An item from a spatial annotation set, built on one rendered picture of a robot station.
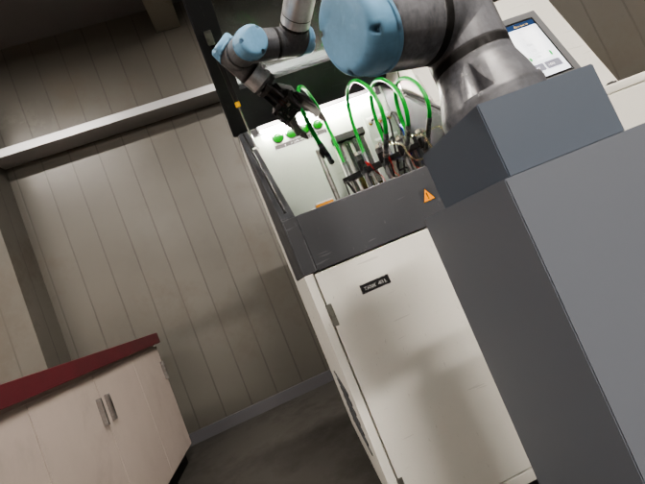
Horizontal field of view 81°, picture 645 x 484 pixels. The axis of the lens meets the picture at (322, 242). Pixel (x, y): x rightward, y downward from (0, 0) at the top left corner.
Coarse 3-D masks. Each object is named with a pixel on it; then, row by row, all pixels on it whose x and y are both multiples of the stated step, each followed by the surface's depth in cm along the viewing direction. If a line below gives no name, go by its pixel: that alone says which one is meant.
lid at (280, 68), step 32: (192, 0) 117; (224, 0) 122; (256, 0) 126; (320, 0) 133; (224, 32) 129; (320, 32) 142; (288, 64) 147; (320, 64) 150; (224, 96) 145; (256, 96) 150; (320, 96) 161
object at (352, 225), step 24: (360, 192) 103; (384, 192) 104; (408, 192) 105; (312, 216) 101; (336, 216) 102; (360, 216) 103; (384, 216) 103; (408, 216) 104; (312, 240) 100; (336, 240) 101; (360, 240) 102; (384, 240) 102
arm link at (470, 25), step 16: (448, 0) 50; (464, 0) 51; (480, 0) 52; (448, 16) 50; (464, 16) 52; (480, 16) 52; (496, 16) 53; (448, 32) 51; (464, 32) 52; (480, 32) 52; (448, 48) 54; (432, 64) 57
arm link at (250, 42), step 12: (252, 24) 89; (240, 36) 88; (252, 36) 89; (264, 36) 90; (276, 36) 94; (228, 48) 95; (240, 48) 89; (252, 48) 89; (264, 48) 91; (276, 48) 94; (240, 60) 95; (252, 60) 93; (264, 60) 96
